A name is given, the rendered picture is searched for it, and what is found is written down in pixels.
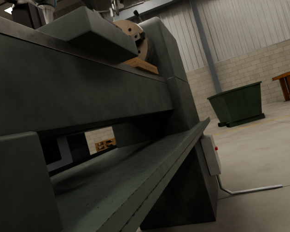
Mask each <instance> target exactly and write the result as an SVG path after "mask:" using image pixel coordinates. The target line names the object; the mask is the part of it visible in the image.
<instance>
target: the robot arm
mask: <svg viewBox="0 0 290 232"><path fill-rule="evenodd" d="M34 1H35V2H36V5H37V7H39V8H41V9H42V10H43V14H44V17H45V21H46V24H48V23H50V22H52V21H53V12H54V11H55V7H56V5H57V1H56V0H34ZM123 1H124V0H111V3H112V7H113V10H115V11H116V12H115V13H116V14H117V15H119V12H121V11H119V10H120V9H122V8H124V5H123V4H121V3H123Z"/></svg>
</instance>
